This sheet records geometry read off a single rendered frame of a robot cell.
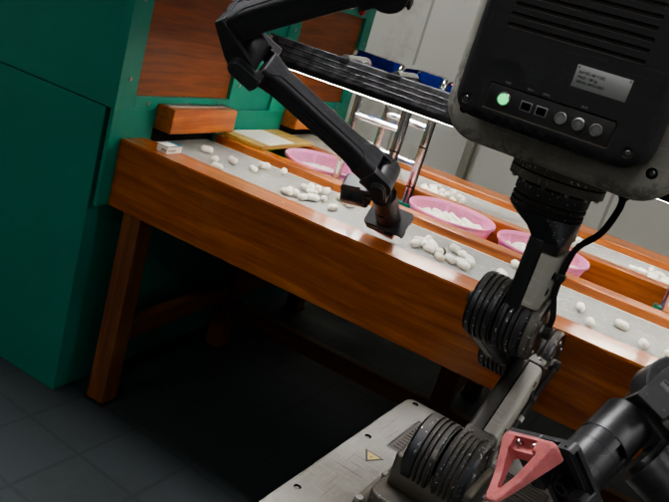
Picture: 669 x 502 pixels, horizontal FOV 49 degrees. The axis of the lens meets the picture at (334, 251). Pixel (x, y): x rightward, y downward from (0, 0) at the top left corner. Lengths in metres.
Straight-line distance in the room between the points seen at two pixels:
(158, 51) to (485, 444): 1.31
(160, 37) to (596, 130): 1.35
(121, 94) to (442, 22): 2.37
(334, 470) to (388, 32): 3.08
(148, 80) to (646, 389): 1.54
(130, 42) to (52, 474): 1.07
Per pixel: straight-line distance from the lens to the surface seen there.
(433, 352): 1.64
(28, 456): 2.04
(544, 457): 0.75
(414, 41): 4.06
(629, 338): 1.77
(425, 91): 1.90
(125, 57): 1.94
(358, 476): 1.38
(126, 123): 2.00
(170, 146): 1.95
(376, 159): 1.56
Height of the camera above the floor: 1.24
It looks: 18 degrees down
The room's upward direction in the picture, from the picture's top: 17 degrees clockwise
